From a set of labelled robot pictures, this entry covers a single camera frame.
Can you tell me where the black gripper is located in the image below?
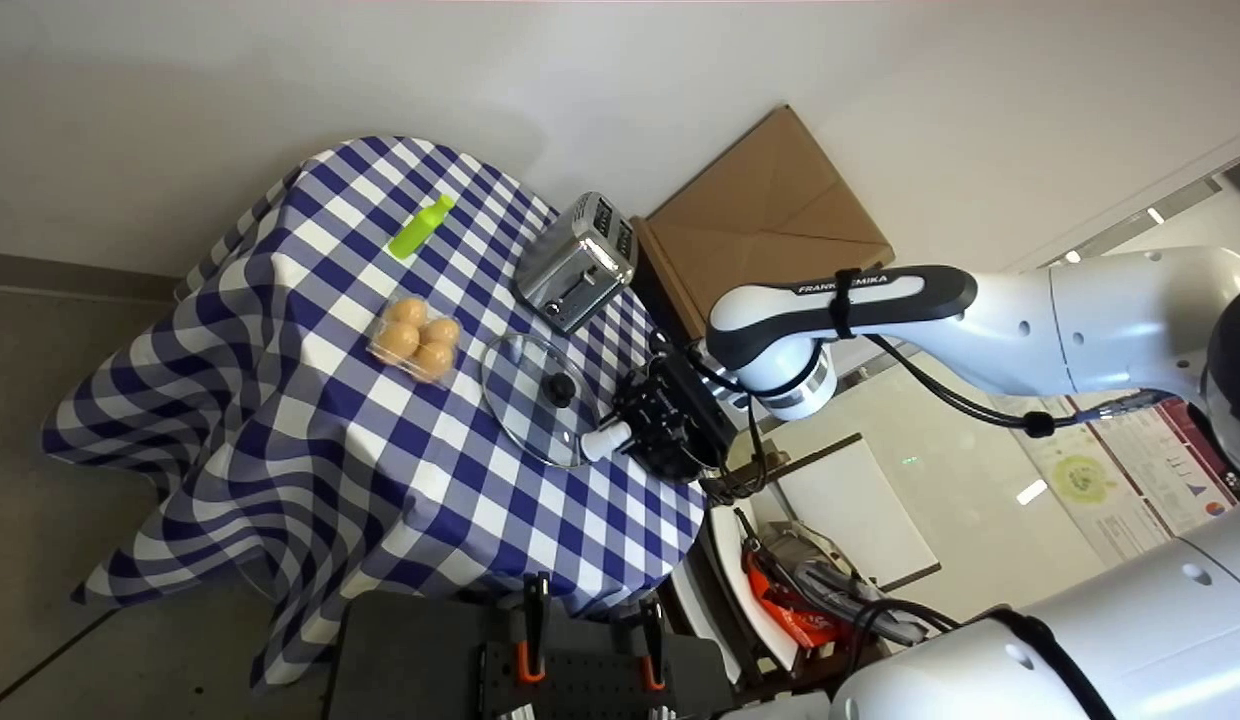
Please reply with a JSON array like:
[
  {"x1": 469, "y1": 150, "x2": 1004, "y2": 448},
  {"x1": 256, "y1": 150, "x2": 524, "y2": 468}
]
[{"x1": 613, "y1": 358, "x2": 739, "y2": 479}]

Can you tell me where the black cooking pot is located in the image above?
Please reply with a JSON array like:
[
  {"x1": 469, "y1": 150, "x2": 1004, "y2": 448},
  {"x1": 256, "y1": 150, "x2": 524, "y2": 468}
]
[{"x1": 617, "y1": 348, "x2": 749, "y2": 490}]

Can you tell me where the glass pot lid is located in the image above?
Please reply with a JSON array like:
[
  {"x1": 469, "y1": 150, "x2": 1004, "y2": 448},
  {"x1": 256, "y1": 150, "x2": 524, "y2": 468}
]
[{"x1": 475, "y1": 323, "x2": 626, "y2": 473}]

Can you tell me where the silver toaster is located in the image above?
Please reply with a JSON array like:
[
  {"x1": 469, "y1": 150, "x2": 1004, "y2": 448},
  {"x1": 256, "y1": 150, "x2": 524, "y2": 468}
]
[{"x1": 510, "y1": 190, "x2": 645, "y2": 335}]

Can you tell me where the orange tool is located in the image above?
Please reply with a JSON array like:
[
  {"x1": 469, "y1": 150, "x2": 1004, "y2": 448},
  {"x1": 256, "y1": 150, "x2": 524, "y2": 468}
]
[{"x1": 749, "y1": 555, "x2": 835, "y2": 656}]

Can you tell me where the white board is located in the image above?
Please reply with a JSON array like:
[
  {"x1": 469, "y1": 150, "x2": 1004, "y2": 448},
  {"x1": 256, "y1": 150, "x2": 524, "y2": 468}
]
[{"x1": 775, "y1": 431, "x2": 943, "y2": 591}]

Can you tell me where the clear carton of brown eggs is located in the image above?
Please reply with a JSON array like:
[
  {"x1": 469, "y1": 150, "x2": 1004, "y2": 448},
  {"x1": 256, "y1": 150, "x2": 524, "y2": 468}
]
[{"x1": 364, "y1": 293, "x2": 469, "y2": 388}]

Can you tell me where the large cardboard box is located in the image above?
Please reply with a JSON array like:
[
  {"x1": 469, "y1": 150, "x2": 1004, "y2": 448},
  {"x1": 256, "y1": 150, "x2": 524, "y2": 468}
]
[{"x1": 636, "y1": 99, "x2": 902, "y2": 344}]

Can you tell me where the lime green plastic object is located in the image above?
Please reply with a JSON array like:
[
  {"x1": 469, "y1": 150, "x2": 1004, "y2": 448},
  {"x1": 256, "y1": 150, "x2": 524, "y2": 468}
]
[{"x1": 382, "y1": 190, "x2": 461, "y2": 267}]

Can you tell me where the blue white checkered tablecloth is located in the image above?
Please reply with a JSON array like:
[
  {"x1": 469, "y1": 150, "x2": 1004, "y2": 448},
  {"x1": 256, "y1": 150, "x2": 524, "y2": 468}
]
[{"x1": 35, "y1": 133, "x2": 716, "y2": 694}]

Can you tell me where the paper sheet with green circle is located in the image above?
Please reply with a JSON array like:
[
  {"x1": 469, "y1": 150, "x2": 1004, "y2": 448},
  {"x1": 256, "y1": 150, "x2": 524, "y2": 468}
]
[{"x1": 1015, "y1": 397, "x2": 1237, "y2": 566}]

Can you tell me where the black clamp orange handle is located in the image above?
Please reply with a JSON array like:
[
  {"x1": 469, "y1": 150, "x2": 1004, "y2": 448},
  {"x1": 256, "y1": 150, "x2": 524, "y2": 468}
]
[
  {"x1": 634, "y1": 595, "x2": 678, "y2": 697},
  {"x1": 514, "y1": 572, "x2": 555, "y2": 694}
]

